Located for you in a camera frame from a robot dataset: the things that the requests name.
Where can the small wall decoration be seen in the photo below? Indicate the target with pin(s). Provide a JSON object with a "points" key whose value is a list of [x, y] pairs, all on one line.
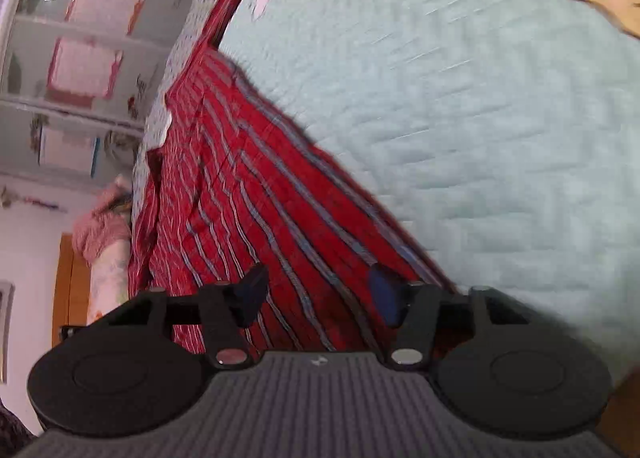
{"points": [[35, 200]]}

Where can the red striped garment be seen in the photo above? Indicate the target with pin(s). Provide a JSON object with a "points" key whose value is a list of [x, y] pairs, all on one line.
{"points": [[240, 188]]}

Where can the pink floral quilt roll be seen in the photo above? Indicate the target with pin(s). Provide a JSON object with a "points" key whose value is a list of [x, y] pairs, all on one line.
{"points": [[107, 283]]}

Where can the pink patterned garment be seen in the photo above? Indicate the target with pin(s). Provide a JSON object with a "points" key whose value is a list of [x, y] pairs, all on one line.
{"points": [[100, 233]]}

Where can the mint quilted bee-print bed cover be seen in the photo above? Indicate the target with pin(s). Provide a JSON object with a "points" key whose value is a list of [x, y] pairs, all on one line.
{"points": [[450, 113]]}

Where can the white wardrobe with pink panels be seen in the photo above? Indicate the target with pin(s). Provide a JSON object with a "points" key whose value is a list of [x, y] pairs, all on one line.
{"points": [[75, 63]]}

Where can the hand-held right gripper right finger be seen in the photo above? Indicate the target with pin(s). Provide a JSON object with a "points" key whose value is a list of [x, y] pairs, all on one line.
{"points": [[387, 300]]}

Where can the blue floral heart-print bedsheet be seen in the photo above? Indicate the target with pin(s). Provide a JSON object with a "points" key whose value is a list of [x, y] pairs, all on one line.
{"points": [[195, 23]]}

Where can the framed wall picture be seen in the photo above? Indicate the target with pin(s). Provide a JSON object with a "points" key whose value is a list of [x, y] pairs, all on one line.
{"points": [[5, 333]]}

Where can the wooden headboard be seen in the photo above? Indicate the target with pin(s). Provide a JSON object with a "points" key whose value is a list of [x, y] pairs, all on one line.
{"points": [[70, 288]]}

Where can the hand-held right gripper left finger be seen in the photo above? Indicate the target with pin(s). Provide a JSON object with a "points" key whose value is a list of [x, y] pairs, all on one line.
{"points": [[252, 295]]}

